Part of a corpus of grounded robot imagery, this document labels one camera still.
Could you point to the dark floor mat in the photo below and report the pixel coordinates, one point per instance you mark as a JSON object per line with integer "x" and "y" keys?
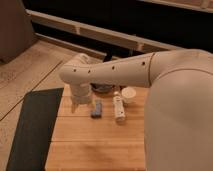
{"x": 34, "y": 130}

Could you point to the brown cabinet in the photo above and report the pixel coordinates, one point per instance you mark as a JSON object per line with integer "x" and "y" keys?
{"x": 16, "y": 30}

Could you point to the white plastic bottle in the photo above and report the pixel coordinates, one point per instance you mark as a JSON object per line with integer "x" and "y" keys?
{"x": 118, "y": 107}

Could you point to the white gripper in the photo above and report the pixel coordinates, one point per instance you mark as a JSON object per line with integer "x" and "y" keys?
{"x": 81, "y": 94}

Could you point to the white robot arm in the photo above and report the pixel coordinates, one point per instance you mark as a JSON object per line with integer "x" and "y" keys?
{"x": 178, "y": 113}

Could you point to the black frying pan red handle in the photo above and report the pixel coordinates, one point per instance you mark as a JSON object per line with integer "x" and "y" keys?
{"x": 102, "y": 88}

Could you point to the blue sponge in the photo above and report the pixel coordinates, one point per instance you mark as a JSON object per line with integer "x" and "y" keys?
{"x": 97, "y": 111}

